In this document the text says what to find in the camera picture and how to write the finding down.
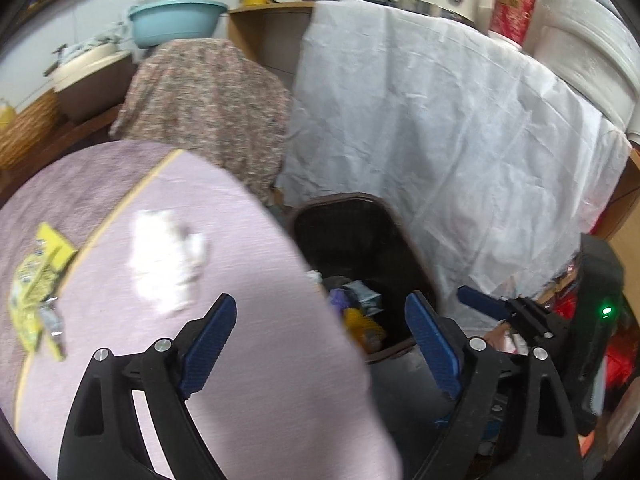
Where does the white tissue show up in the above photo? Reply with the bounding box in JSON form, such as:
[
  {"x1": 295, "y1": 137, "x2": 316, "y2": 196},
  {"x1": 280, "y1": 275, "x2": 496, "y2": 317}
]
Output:
[{"x1": 127, "y1": 209, "x2": 208, "y2": 316}]

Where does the purple plastic bag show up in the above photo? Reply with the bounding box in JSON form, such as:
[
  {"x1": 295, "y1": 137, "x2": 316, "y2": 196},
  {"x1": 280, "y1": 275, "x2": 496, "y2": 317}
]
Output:
[{"x1": 328, "y1": 287, "x2": 354, "y2": 318}]

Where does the dark trash bin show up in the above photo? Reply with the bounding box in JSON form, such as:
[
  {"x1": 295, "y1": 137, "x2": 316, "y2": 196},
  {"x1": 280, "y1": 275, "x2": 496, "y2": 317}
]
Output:
[{"x1": 288, "y1": 193, "x2": 438, "y2": 364}]

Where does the white sheet cover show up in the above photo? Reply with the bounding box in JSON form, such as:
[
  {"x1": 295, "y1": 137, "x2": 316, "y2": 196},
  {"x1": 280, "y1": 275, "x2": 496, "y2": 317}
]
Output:
[{"x1": 277, "y1": 0, "x2": 631, "y2": 333}]

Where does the yellow green snack wrapper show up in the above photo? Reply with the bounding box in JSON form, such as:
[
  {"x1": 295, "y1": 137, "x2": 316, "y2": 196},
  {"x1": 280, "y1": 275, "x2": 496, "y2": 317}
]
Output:
[{"x1": 8, "y1": 222, "x2": 77, "y2": 361}]

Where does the purple table mat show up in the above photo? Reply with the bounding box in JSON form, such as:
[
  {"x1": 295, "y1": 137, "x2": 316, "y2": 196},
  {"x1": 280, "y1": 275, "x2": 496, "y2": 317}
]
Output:
[{"x1": 0, "y1": 138, "x2": 187, "y2": 361}]

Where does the red canister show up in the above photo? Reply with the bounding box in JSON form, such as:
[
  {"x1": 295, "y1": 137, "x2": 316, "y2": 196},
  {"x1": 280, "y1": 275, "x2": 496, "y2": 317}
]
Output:
[{"x1": 488, "y1": 0, "x2": 537, "y2": 51}]

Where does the woven basket sink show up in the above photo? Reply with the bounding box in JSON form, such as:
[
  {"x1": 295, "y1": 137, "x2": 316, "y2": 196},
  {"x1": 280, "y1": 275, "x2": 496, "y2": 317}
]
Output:
[{"x1": 0, "y1": 90, "x2": 63, "y2": 171}]

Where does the yellow soap bottle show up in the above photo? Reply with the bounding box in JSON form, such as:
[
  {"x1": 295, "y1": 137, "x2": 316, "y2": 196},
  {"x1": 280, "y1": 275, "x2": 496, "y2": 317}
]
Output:
[{"x1": 0, "y1": 99, "x2": 16, "y2": 131}]

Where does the wooden cabinet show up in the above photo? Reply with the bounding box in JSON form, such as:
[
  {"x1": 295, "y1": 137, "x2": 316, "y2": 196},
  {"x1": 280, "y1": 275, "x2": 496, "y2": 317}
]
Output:
[{"x1": 227, "y1": 1, "x2": 314, "y2": 90}]

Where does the brown beige lidded pot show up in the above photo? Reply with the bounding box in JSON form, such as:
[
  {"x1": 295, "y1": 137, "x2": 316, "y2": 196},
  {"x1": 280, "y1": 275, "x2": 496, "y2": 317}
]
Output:
[{"x1": 50, "y1": 44, "x2": 137, "y2": 124}]

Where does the light blue plastic basin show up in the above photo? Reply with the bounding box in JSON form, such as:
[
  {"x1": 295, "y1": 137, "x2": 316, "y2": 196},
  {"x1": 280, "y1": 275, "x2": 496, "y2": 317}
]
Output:
[{"x1": 128, "y1": 0, "x2": 228, "y2": 49}]

